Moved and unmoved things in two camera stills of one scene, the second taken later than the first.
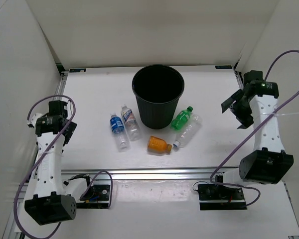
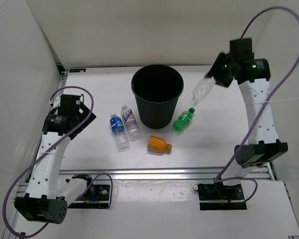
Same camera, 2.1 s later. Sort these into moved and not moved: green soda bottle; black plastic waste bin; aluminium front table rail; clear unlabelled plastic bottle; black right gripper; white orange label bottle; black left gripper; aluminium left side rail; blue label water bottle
Moved: black right gripper; black left gripper; clear unlabelled plastic bottle
Not moved: white orange label bottle; aluminium front table rail; aluminium left side rail; blue label water bottle; green soda bottle; black plastic waste bin
